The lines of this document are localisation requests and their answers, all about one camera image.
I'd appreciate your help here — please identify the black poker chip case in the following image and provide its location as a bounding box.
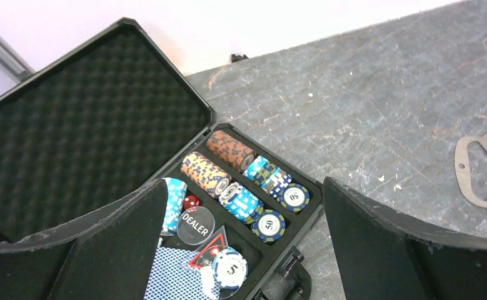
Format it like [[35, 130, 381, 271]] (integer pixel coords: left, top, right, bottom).
[[0, 18, 323, 299]]

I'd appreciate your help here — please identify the red triangle card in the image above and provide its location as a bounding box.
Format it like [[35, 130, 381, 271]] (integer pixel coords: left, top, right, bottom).
[[188, 226, 229, 269]]

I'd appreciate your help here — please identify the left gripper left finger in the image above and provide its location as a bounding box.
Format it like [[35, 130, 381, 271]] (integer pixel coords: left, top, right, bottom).
[[0, 179, 168, 299]]

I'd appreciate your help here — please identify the light blue chip stack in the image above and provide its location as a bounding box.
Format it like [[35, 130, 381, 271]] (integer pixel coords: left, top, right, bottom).
[[161, 177, 188, 236]]

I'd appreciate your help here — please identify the orange poker chip stack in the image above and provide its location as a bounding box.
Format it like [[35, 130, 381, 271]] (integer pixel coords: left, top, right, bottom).
[[206, 130, 257, 173]]

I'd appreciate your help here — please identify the yellow blue chip stack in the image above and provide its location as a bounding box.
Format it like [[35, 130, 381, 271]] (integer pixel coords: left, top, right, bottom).
[[181, 151, 232, 199]]

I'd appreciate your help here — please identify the white five chip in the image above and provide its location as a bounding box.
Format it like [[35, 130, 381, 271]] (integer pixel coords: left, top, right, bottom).
[[212, 247, 249, 289]]

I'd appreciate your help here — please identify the clear dealer button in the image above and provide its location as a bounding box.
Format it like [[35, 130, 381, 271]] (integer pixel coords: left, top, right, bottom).
[[176, 206, 216, 246]]

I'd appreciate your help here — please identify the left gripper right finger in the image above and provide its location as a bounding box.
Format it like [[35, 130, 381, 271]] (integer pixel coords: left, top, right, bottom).
[[323, 177, 487, 299]]

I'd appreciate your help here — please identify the blue playing card deck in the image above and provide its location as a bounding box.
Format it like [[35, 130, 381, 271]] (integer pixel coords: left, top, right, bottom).
[[144, 246, 219, 299]]

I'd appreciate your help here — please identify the red die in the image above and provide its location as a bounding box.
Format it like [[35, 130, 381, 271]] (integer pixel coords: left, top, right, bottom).
[[183, 195, 200, 210]]

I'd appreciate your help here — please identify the blue white chip row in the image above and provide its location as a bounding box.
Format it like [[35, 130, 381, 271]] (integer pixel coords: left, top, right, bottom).
[[243, 156, 311, 213]]

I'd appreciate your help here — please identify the blue chip row middle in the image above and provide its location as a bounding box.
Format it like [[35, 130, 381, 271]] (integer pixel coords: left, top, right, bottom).
[[218, 182, 287, 244]]

